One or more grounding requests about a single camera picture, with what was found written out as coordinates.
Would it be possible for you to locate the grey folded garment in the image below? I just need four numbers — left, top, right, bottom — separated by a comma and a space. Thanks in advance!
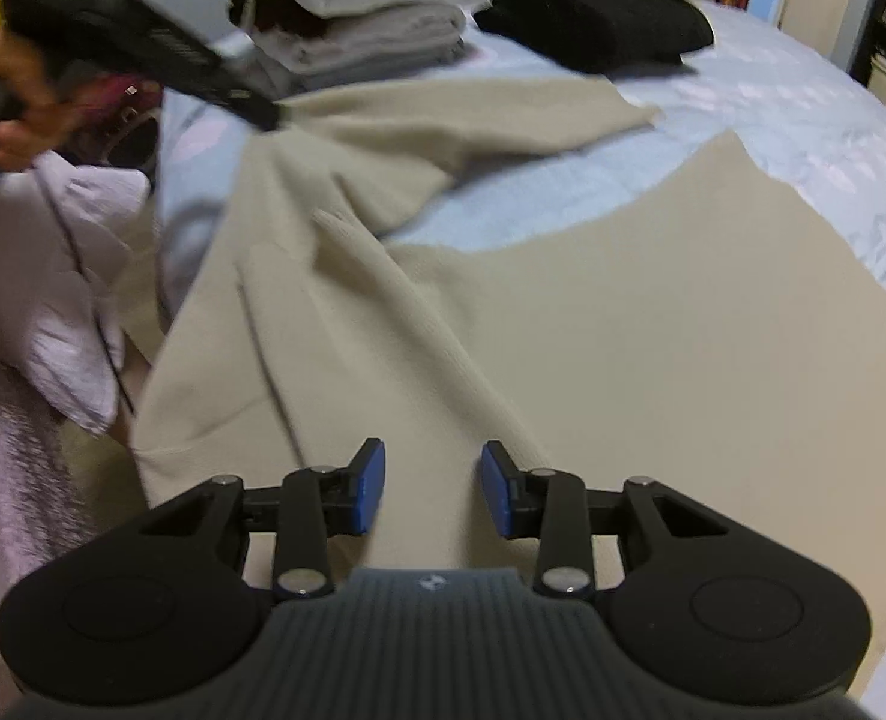
263, 37, 475, 97

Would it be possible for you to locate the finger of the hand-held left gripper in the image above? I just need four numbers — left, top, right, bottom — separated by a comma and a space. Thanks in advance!
203, 52, 285, 132

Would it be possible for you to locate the light beige folded garment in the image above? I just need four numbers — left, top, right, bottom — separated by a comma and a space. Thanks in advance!
252, 1, 468, 77

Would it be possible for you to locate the person's left hand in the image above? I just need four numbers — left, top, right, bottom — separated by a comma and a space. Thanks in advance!
0, 37, 93, 173

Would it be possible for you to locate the black folded garment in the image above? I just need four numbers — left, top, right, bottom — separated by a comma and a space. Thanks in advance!
473, 0, 718, 76

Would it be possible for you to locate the black cable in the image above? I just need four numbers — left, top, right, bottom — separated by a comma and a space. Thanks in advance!
36, 169, 136, 415

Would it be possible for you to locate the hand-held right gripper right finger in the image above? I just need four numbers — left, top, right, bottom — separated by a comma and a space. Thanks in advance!
480, 440, 725, 601

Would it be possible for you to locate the pale pink cloth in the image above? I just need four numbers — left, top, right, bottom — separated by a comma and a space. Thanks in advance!
0, 152, 157, 437

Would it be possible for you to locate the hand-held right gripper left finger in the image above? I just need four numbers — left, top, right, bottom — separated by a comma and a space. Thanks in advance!
143, 437, 388, 602

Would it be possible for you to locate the dark maroon folded garment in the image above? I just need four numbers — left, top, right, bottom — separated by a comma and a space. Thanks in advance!
252, 0, 318, 40

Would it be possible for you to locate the mauve fuzzy cloth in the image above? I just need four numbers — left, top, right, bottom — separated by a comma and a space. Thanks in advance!
0, 315, 148, 698

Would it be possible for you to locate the blue bedsheet with pink dots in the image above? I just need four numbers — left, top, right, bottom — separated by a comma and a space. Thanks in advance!
154, 0, 886, 720

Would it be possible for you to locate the beige sweater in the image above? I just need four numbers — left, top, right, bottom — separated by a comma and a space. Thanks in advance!
116, 75, 886, 720

